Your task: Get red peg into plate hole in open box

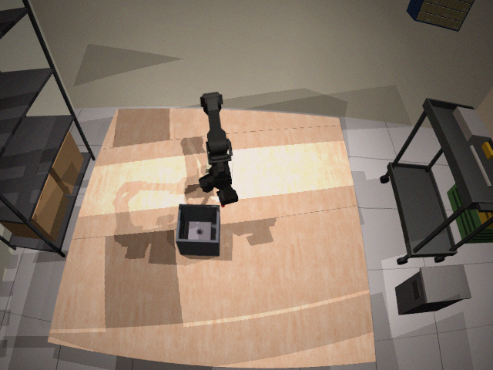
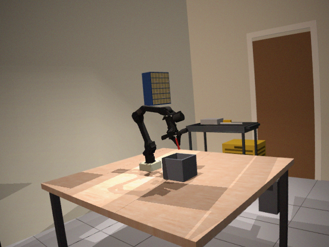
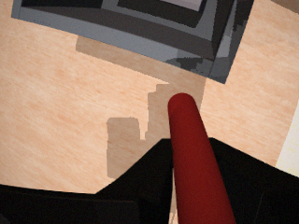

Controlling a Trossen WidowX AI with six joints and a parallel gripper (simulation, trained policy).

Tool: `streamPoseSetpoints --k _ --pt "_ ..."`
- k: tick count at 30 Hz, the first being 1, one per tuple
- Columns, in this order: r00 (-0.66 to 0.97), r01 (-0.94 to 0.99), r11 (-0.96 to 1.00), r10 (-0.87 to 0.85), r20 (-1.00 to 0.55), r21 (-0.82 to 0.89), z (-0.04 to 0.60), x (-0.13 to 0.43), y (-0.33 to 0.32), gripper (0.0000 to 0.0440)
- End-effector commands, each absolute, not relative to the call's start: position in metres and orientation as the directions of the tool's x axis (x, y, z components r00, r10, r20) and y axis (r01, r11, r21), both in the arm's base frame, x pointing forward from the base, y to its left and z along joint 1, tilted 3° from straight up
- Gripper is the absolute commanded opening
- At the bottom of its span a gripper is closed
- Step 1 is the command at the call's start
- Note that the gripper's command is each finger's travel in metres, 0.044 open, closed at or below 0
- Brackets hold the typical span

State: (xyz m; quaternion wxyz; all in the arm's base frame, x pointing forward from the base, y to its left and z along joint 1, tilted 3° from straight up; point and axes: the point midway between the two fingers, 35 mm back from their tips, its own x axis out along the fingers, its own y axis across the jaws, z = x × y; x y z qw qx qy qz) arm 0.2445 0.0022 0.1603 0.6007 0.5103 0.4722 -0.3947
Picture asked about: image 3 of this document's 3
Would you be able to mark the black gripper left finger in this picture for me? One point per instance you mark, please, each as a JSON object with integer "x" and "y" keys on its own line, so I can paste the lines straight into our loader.
{"x": 142, "y": 195}

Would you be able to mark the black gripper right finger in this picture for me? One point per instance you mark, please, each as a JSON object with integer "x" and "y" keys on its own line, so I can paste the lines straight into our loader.
{"x": 258, "y": 192}

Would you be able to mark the dark red peg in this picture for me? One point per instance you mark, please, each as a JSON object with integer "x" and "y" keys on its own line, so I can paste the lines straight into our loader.
{"x": 200, "y": 191}

